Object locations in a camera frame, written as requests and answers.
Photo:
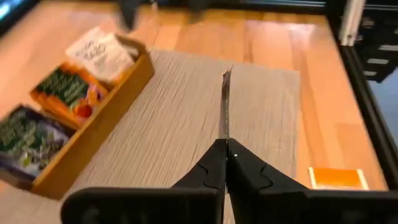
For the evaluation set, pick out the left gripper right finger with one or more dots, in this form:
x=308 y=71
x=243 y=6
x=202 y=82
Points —
x=295 y=207

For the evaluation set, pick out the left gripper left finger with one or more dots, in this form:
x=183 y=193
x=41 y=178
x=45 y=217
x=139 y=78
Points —
x=140 y=207

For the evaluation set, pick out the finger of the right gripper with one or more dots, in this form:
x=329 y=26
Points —
x=129 y=12
x=199 y=5

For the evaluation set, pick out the white and orange tea packet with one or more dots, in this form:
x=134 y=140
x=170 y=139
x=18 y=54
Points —
x=337 y=178
x=99 y=56

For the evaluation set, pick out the dark purple tea packet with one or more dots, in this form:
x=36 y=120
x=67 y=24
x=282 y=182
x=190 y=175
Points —
x=28 y=143
x=224 y=102

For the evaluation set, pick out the red tea packet green label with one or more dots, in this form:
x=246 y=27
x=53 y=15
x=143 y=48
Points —
x=65 y=90

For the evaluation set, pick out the wooden three-compartment box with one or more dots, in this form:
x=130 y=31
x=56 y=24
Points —
x=93 y=137

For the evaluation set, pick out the grey woven placemat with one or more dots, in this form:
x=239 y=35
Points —
x=171 y=124

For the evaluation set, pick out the black box with white labels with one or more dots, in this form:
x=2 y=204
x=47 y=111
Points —
x=382 y=62

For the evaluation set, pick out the silver frame bracket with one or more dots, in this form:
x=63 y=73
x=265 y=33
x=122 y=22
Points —
x=351 y=21

